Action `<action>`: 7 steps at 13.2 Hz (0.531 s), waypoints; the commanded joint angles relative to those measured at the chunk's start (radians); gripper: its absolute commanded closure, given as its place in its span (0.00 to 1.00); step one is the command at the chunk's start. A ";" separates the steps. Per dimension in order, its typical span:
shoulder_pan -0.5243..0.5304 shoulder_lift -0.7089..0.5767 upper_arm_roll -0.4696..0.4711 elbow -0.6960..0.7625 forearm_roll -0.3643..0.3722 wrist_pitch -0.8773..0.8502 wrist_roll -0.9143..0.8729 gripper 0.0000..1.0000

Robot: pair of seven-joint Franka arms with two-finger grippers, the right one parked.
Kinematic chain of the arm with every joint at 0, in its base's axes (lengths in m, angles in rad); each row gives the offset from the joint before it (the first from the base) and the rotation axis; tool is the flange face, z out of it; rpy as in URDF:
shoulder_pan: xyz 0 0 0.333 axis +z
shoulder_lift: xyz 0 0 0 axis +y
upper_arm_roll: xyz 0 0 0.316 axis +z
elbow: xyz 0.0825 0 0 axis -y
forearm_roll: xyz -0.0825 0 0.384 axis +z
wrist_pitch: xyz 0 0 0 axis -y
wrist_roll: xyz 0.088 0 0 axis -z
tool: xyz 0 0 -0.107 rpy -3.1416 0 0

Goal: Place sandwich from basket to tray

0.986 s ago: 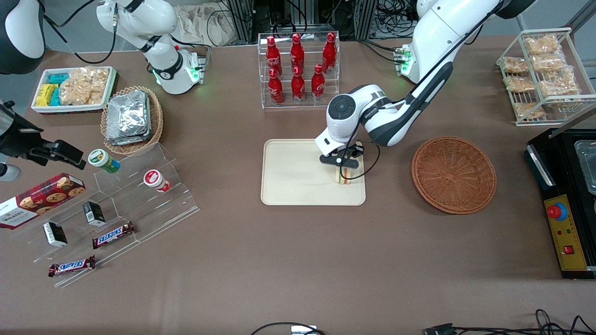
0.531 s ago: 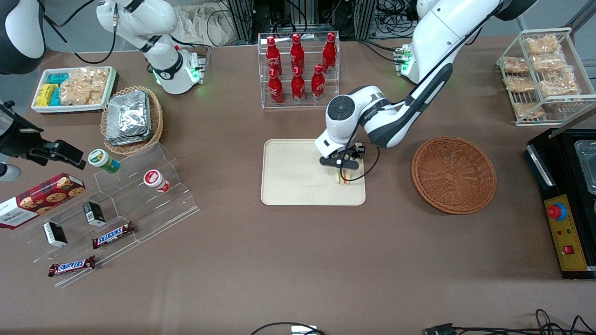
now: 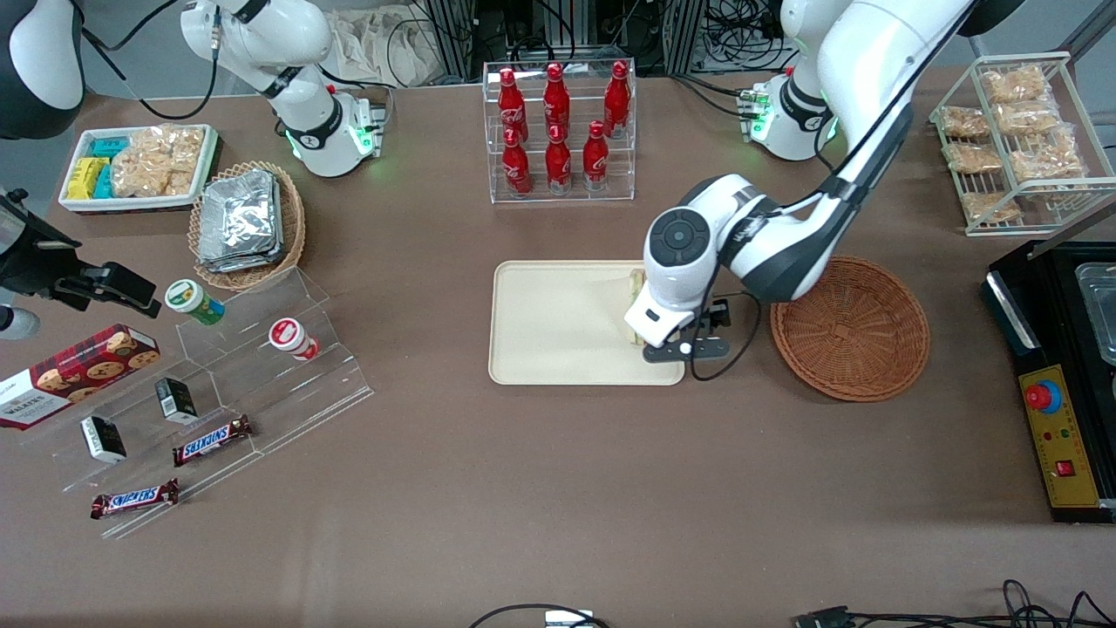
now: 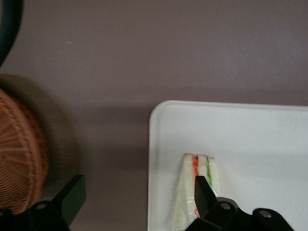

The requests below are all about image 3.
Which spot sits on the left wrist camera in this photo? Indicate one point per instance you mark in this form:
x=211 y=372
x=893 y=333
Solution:
x=684 y=351

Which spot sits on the brown Snickers bar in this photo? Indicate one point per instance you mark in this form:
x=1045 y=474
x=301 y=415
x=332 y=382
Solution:
x=135 y=499
x=212 y=440

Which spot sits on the black machine housing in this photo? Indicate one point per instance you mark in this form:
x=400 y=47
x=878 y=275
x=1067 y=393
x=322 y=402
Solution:
x=1064 y=340

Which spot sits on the cream plastic tray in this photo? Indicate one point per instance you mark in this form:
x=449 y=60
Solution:
x=549 y=323

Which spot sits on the green lidded snack cup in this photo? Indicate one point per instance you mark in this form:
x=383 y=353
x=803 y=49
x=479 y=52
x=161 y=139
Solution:
x=192 y=299

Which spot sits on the silver foil packet stack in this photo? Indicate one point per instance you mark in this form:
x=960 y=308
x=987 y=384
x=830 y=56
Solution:
x=240 y=218

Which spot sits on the red emergency stop button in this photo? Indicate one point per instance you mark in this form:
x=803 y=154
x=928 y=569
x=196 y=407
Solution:
x=1042 y=397

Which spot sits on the clear bag of crackers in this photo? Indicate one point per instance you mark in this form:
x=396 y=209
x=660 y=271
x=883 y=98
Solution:
x=157 y=161

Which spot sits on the clear acrylic bottle rack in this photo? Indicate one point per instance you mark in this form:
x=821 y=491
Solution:
x=623 y=174

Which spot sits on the yellow control panel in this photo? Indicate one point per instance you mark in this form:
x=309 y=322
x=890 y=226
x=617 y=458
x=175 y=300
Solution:
x=1068 y=440

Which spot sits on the clear metal machine pan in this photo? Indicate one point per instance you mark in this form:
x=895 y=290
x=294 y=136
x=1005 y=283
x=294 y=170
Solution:
x=1098 y=314

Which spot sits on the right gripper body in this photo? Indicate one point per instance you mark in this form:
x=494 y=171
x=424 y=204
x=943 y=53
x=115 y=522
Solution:
x=33 y=264

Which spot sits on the red tartan cookie box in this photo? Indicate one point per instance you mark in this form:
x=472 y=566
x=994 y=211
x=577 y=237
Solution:
x=70 y=379

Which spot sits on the triangular sandwich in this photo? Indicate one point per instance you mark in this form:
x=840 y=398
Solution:
x=636 y=281

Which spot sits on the small black box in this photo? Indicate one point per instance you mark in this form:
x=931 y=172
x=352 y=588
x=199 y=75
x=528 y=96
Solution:
x=177 y=399
x=105 y=439

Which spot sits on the teal snack packet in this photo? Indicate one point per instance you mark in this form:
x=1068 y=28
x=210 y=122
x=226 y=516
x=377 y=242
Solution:
x=109 y=146
x=105 y=185

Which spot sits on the white crumpled cloth bag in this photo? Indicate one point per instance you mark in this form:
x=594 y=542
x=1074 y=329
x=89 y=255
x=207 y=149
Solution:
x=384 y=48

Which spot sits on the clear acrylic stepped stand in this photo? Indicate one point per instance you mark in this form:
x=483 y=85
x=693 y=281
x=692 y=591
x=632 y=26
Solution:
x=288 y=392

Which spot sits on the oval tan wicker basket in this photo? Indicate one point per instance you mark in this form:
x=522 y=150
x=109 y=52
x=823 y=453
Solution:
x=292 y=227

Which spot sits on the red lidded snack cup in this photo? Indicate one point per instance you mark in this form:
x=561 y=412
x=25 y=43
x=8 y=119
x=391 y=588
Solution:
x=289 y=336

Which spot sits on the white rectangular snack tray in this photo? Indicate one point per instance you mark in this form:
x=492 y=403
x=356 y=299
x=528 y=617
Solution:
x=122 y=205

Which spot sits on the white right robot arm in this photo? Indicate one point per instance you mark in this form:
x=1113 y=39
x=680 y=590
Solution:
x=314 y=131

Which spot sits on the bagged fried snack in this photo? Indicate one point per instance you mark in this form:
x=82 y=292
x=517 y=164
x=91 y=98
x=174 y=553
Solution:
x=1016 y=85
x=1027 y=118
x=972 y=157
x=1046 y=161
x=965 y=122
x=990 y=207

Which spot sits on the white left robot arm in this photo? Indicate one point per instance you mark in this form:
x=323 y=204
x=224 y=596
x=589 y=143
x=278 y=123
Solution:
x=785 y=244

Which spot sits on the red cola bottle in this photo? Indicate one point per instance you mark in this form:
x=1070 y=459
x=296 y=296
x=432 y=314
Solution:
x=617 y=100
x=511 y=109
x=558 y=163
x=516 y=167
x=595 y=159
x=556 y=103

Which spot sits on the yellow snack packet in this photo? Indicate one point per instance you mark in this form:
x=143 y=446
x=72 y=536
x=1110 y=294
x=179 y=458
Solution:
x=85 y=179

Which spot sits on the small white device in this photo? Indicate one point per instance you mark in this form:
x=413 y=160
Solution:
x=567 y=621

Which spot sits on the aluminium frame post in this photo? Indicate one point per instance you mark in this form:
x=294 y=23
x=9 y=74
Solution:
x=453 y=35
x=684 y=35

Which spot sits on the round brown wicker basket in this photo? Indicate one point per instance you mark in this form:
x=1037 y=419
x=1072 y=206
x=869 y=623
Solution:
x=854 y=340

